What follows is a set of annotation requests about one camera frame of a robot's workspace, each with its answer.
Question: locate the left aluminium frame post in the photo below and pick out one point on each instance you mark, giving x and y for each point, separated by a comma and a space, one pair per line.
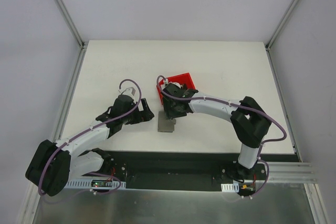
70, 23

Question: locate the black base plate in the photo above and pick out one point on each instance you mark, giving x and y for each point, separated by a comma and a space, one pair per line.
178, 171

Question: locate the right white cable duct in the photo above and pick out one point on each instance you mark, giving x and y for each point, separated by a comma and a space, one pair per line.
230, 188

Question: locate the aluminium frame post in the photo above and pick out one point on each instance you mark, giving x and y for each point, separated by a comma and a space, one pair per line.
281, 25
70, 23

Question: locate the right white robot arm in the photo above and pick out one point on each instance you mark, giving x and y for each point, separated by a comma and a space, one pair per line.
250, 126

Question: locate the left white cable duct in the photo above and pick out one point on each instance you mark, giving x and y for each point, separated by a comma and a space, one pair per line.
90, 183

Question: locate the right aluminium frame post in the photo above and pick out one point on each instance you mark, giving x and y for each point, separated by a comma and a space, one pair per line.
281, 25

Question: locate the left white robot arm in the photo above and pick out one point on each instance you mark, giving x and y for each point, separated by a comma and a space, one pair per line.
54, 163

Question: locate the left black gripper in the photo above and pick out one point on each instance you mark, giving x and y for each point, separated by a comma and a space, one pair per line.
139, 111

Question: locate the grey leather card holder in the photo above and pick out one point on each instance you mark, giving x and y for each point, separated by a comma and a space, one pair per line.
165, 125

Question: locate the white cable duct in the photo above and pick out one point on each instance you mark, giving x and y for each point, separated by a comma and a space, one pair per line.
230, 188
90, 183

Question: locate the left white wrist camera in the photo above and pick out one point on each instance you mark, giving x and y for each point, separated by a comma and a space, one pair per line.
128, 91

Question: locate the red plastic bin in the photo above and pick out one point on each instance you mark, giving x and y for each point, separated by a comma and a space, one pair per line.
184, 79

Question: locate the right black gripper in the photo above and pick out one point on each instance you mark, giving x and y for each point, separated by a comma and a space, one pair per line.
172, 109

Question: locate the aluminium front rail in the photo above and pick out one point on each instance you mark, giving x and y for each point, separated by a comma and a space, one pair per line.
291, 173

